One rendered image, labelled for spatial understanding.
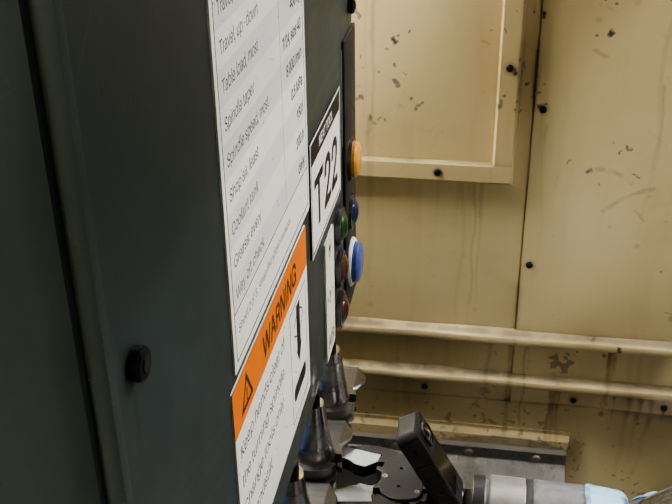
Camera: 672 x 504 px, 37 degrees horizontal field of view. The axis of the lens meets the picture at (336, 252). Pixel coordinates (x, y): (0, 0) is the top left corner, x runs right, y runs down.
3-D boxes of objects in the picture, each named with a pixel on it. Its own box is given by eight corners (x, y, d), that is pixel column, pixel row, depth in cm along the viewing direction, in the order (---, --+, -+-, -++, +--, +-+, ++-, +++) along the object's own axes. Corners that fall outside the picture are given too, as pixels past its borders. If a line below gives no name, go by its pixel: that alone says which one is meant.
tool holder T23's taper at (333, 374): (315, 383, 122) (313, 337, 119) (351, 386, 122) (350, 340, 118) (308, 405, 118) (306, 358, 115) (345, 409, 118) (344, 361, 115)
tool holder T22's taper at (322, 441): (303, 436, 113) (302, 386, 110) (339, 445, 112) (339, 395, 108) (286, 459, 109) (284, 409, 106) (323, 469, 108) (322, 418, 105)
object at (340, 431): (355, 424, 118) (355, 419, 118) (348, 453, 113) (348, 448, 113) (297, 419, 119) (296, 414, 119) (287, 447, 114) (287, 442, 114)
